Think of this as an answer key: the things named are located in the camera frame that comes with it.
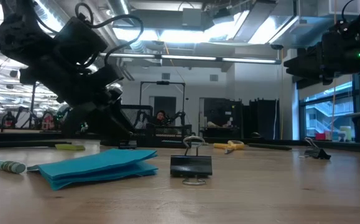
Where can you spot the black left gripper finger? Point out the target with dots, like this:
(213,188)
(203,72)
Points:
(117,121)
(80,121)

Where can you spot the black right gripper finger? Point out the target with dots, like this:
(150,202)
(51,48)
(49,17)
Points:
(313,81)
(304,65)

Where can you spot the yellow-green sticky note pad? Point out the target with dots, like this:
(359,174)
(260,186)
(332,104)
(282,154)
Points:
(70,147)

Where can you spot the teal sticky note pad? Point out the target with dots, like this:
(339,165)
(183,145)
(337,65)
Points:
(99,168)

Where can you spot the small black binder clip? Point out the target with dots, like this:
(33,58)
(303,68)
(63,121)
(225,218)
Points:
(318,153)

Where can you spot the black pen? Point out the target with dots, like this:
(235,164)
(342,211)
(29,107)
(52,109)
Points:
(270,146)

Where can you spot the large black binder clip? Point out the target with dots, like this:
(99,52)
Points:
(191,165)

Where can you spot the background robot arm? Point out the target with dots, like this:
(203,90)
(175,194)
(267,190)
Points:
(178,118)

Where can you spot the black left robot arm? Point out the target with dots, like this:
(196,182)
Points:
(18,34)

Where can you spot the background robot station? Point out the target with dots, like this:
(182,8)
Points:
(47,122)

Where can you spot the person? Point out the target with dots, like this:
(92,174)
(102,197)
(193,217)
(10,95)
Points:
(160,117)

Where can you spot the red box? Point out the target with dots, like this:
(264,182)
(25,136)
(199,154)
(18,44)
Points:
(320,136)

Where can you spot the pale green container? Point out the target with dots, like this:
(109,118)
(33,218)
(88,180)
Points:
(346,133)

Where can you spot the black background cabinets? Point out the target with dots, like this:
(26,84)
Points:
(260,118)

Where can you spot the long ceiling light fixture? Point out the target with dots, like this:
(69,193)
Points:
(189,58)

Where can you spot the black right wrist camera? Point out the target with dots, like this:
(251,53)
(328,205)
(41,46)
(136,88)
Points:
(343,27)

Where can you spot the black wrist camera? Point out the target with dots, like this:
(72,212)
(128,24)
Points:
(80,40)
(343,27)

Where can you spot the black ceiling camera dome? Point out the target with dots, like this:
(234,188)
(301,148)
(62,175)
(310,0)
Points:
(276,47)

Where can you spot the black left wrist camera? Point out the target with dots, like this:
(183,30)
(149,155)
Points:
(80,40)

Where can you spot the black background gantry frame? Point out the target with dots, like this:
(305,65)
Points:
(33,105)
(162,82)

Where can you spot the black table frame rail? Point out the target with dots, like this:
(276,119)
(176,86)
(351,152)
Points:
(347,145)

